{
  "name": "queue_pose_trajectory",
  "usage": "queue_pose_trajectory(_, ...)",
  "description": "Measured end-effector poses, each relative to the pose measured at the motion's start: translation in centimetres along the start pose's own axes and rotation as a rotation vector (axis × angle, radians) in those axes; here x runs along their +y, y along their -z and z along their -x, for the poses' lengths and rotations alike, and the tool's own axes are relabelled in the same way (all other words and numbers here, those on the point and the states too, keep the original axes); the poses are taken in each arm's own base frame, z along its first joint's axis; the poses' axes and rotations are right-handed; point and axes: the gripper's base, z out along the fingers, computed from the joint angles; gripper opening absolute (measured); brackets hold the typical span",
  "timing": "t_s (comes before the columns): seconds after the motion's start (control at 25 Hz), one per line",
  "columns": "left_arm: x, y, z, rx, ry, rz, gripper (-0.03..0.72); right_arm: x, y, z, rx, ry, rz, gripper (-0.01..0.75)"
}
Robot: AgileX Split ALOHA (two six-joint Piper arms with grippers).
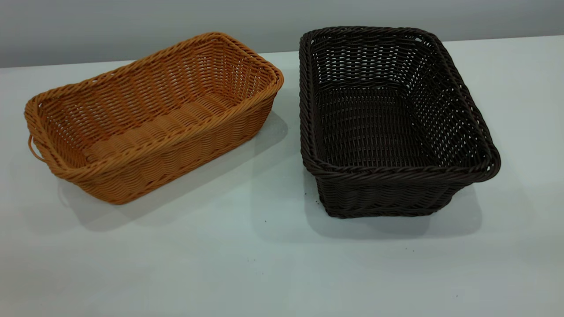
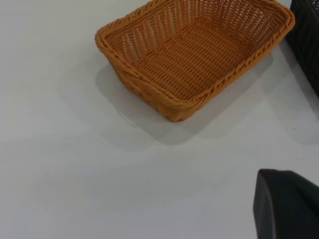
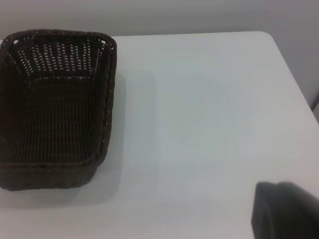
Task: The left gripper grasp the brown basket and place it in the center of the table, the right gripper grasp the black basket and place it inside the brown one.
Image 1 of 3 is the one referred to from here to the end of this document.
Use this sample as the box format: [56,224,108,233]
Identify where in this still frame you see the dark brown wicker basket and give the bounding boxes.
[299,26,501,219]

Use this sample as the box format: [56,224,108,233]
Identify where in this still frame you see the light brown wicker basket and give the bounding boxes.
[24,32,284,205]

